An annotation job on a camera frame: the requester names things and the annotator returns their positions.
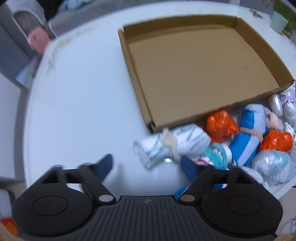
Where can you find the orange plastic bundle near box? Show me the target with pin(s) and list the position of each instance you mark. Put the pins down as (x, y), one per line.
(220, 126)

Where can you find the bubble wrap bundle teal band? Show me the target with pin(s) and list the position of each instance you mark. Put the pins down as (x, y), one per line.
(274, 166)

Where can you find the white green-striped sock roll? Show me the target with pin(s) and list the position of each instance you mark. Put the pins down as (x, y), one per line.
(189, 140)

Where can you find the orange plastic bundle front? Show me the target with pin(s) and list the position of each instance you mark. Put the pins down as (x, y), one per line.
(275, 140)

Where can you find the blue and white sock roll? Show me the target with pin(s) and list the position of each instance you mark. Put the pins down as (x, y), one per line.
(252, 127)

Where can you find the mauve cloth roll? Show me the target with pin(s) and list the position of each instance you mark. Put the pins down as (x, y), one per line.
(273, 122)

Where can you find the silver shiny wrapped bundle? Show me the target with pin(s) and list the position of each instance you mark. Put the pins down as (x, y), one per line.
(276, 105)

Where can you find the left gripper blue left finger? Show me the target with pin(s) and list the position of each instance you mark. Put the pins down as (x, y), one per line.
(103, 167)

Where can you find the grey sofa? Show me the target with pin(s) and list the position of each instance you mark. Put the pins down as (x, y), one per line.
(57, 17)

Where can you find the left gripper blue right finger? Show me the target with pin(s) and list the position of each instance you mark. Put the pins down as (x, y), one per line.
(190, 170)

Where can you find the white teal-banded small bundle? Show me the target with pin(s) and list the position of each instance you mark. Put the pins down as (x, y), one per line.
(217, 155)

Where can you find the pink child chair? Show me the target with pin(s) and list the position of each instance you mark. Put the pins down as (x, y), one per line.
(39, 40)

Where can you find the shallow cardboard box tray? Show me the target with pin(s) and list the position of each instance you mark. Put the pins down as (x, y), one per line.
(183, 68)

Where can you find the mint green cup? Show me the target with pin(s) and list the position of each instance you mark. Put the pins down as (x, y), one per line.
(278, 22)

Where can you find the bubble wrap bundle purple band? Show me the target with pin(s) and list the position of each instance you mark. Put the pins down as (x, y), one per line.
(287, 98)

